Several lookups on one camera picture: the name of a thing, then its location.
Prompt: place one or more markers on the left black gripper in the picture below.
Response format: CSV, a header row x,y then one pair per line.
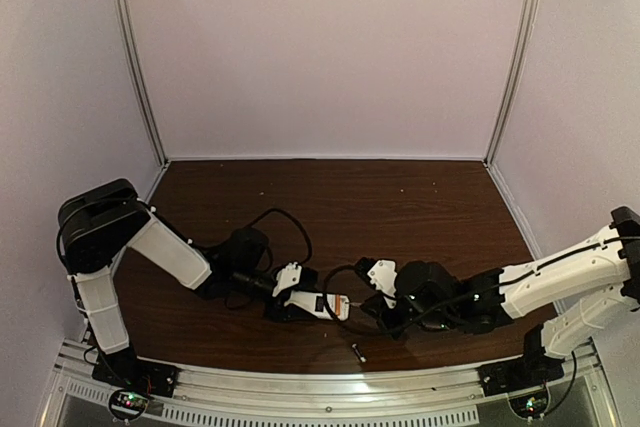
x,y
277,307

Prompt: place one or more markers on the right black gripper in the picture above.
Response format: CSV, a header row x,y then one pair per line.
x,y
379,312

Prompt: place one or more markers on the white red remote control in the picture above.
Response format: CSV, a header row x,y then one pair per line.
x,y
325,306

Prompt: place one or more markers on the orange battery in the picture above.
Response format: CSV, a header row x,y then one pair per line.
x,y
341,307

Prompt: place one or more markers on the black battery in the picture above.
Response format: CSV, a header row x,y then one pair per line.
x,y
359,354

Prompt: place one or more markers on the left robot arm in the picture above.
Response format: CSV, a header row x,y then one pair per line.
x,y
96,226

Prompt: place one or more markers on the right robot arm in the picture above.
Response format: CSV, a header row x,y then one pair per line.
x,y
602,271

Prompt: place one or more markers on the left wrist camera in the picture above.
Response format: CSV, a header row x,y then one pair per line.
x,y
294,276

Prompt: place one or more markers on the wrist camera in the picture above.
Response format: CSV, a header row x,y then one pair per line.
x,y
380,275
294,276

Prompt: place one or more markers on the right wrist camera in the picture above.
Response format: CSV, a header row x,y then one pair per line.
x,y
380,275

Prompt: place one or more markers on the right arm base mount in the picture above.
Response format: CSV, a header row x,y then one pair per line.
x,y
525,383

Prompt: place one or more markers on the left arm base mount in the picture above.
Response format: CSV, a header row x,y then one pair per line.
x,y
137,383

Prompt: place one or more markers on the front aluminium rail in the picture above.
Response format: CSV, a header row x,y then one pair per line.
x,y
450,396

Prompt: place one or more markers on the right aluminium frame post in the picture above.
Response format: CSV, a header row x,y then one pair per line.
x,y
524,31

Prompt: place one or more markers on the aluminium frame post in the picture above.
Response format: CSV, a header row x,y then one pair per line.
x,y
138,82
524,31

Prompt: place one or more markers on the left aluminium frame post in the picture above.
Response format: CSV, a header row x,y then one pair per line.
x,y
138,82

